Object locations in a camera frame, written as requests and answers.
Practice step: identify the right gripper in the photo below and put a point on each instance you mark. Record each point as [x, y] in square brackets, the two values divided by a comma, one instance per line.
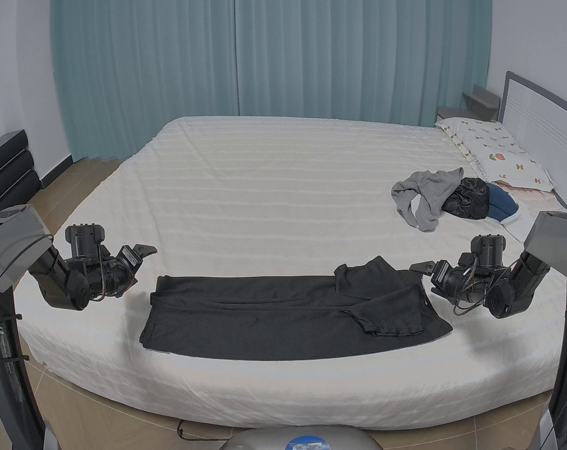
[461, 286]

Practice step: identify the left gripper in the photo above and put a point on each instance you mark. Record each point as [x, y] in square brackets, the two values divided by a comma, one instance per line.
[124, 270]

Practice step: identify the black T-shirt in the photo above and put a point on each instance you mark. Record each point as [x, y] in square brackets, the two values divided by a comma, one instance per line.
[264, 317]

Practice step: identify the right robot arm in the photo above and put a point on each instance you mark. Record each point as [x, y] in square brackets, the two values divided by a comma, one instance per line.
[513, 293]

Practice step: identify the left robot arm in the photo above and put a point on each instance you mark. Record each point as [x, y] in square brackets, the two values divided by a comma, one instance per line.
[58, 284]

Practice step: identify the bed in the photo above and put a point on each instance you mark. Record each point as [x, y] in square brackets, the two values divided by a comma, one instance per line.
[264, 181]

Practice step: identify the grey knit garment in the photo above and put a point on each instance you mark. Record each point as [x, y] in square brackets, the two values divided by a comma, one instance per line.
[428, 190]

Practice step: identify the black shiny garment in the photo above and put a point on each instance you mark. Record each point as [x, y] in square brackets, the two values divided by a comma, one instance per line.
[468, 197]

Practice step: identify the blue and white garment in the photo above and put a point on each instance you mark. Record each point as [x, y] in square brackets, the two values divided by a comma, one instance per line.
[499, 204]

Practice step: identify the white printed pillow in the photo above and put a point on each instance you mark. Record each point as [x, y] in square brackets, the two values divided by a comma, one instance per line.
[494, 150]

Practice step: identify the black chest of drawers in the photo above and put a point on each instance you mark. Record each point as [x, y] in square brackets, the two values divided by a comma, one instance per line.
[7, 176]

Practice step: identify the grey bedside table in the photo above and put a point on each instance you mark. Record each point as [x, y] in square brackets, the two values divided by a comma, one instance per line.
[485, 99]

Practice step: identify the blue-green curtain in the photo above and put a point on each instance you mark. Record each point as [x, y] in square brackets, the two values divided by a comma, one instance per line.
[264, 40]

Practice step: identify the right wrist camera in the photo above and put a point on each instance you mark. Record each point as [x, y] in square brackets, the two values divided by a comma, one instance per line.
[466, 259]

